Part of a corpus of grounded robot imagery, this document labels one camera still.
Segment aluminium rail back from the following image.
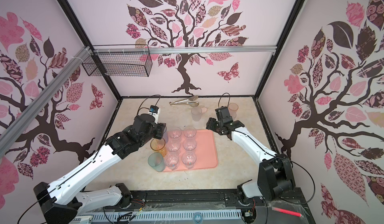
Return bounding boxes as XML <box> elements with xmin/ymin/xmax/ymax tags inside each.
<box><xmin>93</xmin><ymin>45</ymin><xmax>277</xmax><ymax>54</ymax></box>

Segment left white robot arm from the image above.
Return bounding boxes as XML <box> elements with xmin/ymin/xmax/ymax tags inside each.
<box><xmin>34</xmin><ymin>105</ymin><xmax>166</xmax><ymax>224</ymax></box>

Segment pink marker pen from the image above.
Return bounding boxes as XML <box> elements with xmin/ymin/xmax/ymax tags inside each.
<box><xmin>271</xmin><ymin>207</ymin><xmax>302</xmax><ymax>217</ymax></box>

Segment yellow amber glass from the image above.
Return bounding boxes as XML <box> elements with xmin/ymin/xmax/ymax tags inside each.
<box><xmin>150</xmin><ymin>138</ymin><xmax>168</xmax><ymax>157</ymax></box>

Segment white slotted cable duct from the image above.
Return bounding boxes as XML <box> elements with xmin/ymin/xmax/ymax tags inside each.
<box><xmin>68</xmin><ymin>209</ymin><xmax>243</xmax><ymax>224</ymax></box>

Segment black wire basket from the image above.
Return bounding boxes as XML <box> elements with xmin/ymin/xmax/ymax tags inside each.
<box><xmin>82</xmin><ymin>44</ymin><xmax>153</xmax><ymax>77</ymax></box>

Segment green tall cup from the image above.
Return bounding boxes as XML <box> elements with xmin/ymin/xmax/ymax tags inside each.
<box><xmin>148</xmin><ymin>152</ymin><xmax>166</xmax><ymax>172</ymax></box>

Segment metal tongs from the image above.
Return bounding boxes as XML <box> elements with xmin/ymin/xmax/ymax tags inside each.
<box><xmin>170</xmin><ymin>95</ymin><xmax>199</xmax><ymax>107</ymax></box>

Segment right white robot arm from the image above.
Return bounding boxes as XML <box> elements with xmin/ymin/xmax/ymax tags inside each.
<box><xmin>206</xmin><ymin>106</ymin><xmax>296</xmax><ymax>201</ymax></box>

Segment aluminium rail left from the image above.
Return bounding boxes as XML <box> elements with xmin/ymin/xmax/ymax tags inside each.
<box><xmin>1</xmin><ymin>46</ymin><xmax>92</xmax><ymax>157</ymax></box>

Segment frosted clear cup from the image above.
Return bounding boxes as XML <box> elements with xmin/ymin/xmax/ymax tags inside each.
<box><xmin>191</xmin><ymin>106</ymin><xmax>203</xmax><ymax>122</ymax></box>

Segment clear faceted glass front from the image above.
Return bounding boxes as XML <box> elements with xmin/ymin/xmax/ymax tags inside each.
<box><xmin>166</xmin><ymin>139</ymin><xmax>181</xmax><ymax>154</ymax></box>

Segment aluminium rail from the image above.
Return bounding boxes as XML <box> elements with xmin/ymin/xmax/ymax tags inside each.
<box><xmin>93</xmin><ymin>45</ymin><xmax>277</xmax><ymax>54</ymax></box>
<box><xmin>1</xmin><ymin>46</ymin><xmax>92</xmax><ymax>157</ymax></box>

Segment pink tray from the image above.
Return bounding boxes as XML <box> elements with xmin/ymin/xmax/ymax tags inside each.
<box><xmin>163</xmin><ymin>130</ymin><xmax>218</xmax><ymax>172</ymax></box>

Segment clear faceted glass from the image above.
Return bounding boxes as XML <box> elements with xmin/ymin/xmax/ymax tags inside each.
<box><xmin>183</xmin><ymin>126</ymin><xmax>197</xmax><ymax>138</ymax></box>
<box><xmin>166</xmin><ymin>139</ymin><xmax>181</xmax><ymax>154</ymax></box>

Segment pink transparent cup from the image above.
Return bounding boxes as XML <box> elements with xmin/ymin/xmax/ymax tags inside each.
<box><xmin>228</xmin><ymin>103</ymin><xmax>239</xmax><ymax>119</ymax></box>

